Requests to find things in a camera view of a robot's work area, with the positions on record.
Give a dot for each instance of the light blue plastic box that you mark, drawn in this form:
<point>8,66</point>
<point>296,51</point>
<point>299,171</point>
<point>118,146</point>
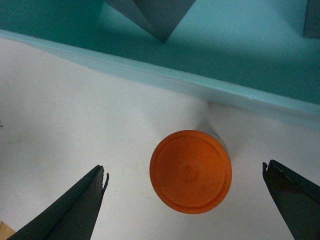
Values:
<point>257,55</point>

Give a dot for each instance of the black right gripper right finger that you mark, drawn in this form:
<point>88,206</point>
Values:
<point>296,198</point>

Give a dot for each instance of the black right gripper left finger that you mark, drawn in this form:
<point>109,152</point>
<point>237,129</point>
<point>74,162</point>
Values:
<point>73,215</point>

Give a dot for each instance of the orange cylinder with white numbers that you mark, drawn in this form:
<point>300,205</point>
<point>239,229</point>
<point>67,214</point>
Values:
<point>191,171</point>

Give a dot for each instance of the gray cube with round hole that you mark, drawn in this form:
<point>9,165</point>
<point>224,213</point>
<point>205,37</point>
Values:
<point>157,17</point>

